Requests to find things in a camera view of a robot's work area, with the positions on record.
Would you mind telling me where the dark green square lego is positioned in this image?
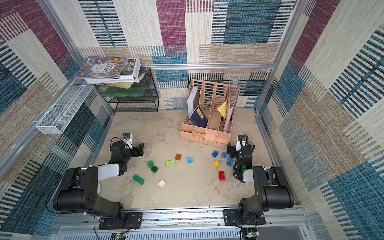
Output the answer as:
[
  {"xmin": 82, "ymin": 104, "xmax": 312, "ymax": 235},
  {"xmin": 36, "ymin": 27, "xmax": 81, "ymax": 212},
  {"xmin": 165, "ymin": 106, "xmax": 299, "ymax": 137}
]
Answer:
[{"xmin": 151, "ymin": 166, "xmax": 159, "ymax": 173}]

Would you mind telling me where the long green lego brick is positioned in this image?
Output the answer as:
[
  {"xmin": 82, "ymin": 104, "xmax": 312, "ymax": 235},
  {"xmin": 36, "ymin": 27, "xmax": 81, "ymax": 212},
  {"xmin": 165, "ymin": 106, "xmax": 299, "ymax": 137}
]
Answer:
[{"xmin": 133, "ymin": 175, "xmax": 145, "ymax": 185}]

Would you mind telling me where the cream square lego brick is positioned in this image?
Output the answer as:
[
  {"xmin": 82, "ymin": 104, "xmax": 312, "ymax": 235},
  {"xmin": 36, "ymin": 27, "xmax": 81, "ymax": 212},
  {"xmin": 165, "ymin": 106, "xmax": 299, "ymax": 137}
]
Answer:
[{"xmin": 158, "ymin": 180, "xmax": 167, "ymax": 188}]

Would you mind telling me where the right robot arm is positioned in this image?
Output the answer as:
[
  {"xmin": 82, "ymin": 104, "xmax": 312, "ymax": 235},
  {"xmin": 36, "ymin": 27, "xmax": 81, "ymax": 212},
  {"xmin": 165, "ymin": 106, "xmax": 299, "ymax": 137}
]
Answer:
[{"xmin": 223, "ymin": 141, "xmax": 295, "ymax": 228}]

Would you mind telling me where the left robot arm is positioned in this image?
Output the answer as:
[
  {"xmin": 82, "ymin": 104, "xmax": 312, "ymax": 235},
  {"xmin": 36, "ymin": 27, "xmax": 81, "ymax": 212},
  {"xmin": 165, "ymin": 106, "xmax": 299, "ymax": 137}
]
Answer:
[{"xmin": 53, "ymin": 140, "xmax": 144, "ymax": 231}]

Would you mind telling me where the long blue lego brick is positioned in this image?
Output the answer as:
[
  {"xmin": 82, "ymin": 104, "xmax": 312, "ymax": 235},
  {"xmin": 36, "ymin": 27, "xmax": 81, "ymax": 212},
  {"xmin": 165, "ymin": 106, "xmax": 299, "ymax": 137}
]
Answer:
[{"xmin": 226, "ymin": 156, "xmax": 235, "ymax": 167}]

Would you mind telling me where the red lego brick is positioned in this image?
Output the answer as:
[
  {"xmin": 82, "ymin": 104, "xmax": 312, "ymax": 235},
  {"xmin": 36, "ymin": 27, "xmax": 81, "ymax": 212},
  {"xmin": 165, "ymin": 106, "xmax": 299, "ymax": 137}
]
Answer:
[{"xmin": 219, "ymin": 171, "xmax": 226, "ymax": 181}]

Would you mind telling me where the lime green lego brick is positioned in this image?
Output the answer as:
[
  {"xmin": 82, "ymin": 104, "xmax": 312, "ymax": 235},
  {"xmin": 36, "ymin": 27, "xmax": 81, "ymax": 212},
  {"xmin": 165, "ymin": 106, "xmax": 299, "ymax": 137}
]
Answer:
[{"xmin": 166, "ymin": 160, "xmax": 175, "ymax": 167}]

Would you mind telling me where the brown square lego brick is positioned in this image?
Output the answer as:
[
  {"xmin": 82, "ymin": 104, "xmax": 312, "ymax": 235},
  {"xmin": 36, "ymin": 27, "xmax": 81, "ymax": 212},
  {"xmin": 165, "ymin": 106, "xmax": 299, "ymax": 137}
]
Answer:
[{"xmin": 175, "ymin": 154, "xmax": 182, "ymax": 161}]

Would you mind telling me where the pale pink folder in organizer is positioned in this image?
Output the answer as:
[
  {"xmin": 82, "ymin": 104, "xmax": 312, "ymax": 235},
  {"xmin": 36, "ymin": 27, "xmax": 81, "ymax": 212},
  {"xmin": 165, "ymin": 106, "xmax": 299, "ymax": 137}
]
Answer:
[{"xmin": 223, "ymin": 90, "xmax": 234, "ymax": 132}]

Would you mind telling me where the yellow envelope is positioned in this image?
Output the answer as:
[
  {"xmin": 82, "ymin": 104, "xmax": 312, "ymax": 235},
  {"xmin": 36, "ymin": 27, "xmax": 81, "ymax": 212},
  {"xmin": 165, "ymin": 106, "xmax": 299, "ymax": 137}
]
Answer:
[{"xmin": 217, "ymin": 100, "xmax": 228, "ymax": 119}]

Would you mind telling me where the dark purple book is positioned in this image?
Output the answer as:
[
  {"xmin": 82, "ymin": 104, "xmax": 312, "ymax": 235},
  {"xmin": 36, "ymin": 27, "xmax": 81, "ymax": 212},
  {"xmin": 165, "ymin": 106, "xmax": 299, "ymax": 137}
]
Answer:
[{"xmin": 189, "ymin": 105, "xmax": 208, "ymax": 128}]

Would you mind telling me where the pink desk file organizer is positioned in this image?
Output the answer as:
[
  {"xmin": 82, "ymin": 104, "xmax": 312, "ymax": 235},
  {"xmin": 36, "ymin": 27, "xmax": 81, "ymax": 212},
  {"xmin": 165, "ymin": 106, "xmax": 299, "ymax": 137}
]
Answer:
[{"xmin": 180, "ymin": 80, "xmax": 240, "ymax": 148}]

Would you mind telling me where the white book in organizer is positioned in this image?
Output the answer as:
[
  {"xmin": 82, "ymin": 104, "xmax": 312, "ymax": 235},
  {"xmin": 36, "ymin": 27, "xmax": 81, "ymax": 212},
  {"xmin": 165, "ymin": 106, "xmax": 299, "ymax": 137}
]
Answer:
[{"xmin": 187, "ymin": 87, "xmax": 199, "ymax": 117}]

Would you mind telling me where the black and white Folio book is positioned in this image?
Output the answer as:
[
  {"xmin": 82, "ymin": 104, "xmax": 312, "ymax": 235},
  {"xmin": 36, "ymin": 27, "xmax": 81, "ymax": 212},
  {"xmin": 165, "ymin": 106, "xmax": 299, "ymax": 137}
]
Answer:
[{"xmin": 81, "ymin": 58, "xmax": 145, "ymax": 84}]

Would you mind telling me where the colourful illustrated book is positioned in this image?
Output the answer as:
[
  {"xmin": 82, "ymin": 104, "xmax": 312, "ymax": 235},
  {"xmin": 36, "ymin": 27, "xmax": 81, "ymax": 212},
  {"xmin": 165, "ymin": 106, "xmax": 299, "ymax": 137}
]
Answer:
[{"xmin": 74, "ymin": 57, "xmax": 128, "ymax": 78}]

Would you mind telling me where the black wire shelf rack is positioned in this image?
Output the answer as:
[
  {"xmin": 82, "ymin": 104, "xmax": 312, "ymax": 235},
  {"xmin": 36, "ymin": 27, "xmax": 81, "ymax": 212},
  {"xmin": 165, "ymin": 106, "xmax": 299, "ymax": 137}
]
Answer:
[{"xmin": 96, "ymin": 68, "xmax": 160, "ymax": 114}]

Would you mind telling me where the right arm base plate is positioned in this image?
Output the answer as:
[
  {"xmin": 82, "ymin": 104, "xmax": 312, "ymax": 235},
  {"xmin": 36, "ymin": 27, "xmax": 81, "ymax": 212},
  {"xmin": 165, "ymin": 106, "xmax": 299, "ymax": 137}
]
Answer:
[{"xmin": 223, "ymin": 209, "xmax": 266, "ymax": 228}]

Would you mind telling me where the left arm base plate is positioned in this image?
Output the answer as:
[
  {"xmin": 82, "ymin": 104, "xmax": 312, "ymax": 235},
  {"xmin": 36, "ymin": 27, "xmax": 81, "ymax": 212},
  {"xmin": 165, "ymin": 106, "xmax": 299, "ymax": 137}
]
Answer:
[{"xmin": 99, "ymin": 212, "xmax": 143, "ymax": 230}]

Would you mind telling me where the white wire mesh basket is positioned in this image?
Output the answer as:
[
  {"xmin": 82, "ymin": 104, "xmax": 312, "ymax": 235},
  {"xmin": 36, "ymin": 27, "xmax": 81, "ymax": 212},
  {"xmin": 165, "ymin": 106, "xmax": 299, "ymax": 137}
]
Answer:
[{"xmin": 36, "ymin": 79, "xmax": 93, "ymax": 135}]

